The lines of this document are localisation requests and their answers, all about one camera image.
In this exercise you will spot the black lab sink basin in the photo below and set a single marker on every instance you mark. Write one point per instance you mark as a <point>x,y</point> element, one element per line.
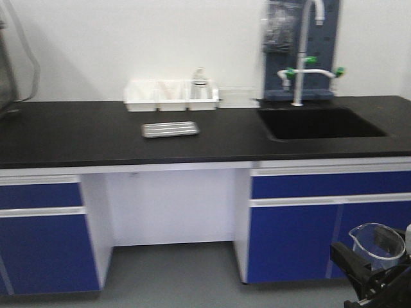
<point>317,123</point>

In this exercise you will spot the blue white right cabinet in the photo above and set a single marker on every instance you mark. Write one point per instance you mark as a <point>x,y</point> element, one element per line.
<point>287,213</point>

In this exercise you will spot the clear glass beaker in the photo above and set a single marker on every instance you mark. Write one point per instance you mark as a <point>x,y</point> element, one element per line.
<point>379,244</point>

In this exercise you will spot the clear glass flask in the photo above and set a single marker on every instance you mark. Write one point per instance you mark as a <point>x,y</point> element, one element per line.
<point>200,85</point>

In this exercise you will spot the silver metal tray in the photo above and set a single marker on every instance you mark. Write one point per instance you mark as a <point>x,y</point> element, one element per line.
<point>169,129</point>

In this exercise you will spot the blue pegboard drying rack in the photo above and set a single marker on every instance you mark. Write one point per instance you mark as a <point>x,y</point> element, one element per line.
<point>321,50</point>

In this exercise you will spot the blue white left cabinet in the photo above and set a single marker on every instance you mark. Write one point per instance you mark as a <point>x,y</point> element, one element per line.
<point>56,233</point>

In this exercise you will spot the blue white cabinet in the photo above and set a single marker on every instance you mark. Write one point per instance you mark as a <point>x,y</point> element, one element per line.
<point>56,233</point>
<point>287,213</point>

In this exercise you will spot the white plastic compartment bin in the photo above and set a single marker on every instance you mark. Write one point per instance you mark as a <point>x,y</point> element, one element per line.
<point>166,96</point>

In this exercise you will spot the clear plastic bag of pegs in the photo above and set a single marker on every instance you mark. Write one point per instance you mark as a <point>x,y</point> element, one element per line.
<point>279,32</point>

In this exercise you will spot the white gooseneck lab faucet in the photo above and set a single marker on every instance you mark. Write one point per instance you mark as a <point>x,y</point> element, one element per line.
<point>302,57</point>

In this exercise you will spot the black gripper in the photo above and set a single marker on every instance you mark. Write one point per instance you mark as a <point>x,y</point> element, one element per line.
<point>381,287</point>

